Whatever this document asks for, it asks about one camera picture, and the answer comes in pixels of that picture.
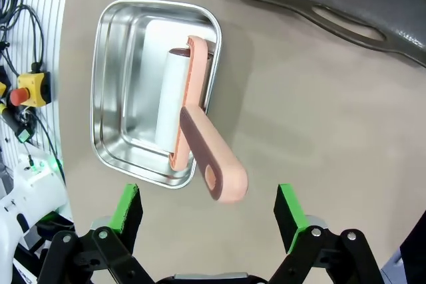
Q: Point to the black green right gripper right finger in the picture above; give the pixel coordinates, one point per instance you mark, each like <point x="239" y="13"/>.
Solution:
<point x="286" y="217"/>

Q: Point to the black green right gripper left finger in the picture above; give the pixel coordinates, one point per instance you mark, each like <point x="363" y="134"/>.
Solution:
<point x="128" y="211"/>

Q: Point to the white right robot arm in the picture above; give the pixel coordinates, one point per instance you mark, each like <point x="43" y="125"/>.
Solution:
<point x="40" y="187"/>

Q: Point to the pink lint roller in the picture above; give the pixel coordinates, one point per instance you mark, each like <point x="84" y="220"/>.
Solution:
<point x="216" y="164"/>

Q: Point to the rectangular stainless steel tray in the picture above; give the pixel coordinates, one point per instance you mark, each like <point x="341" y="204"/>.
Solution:
<point x="116" y="97"/>

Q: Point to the black adapter with green light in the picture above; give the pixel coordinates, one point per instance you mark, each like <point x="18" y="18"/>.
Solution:
<point x="24" y="134"/>

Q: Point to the person in denim jacket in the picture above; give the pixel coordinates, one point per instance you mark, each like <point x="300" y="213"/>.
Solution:
<point x="416" y="240"/>

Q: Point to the yellow emergency stop box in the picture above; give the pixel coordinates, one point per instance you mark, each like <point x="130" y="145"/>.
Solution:
<point x="33" y="87"/>

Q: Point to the white ribbed side panel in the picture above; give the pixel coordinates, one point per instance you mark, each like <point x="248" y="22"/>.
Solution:
<point x="50" y="14"/>

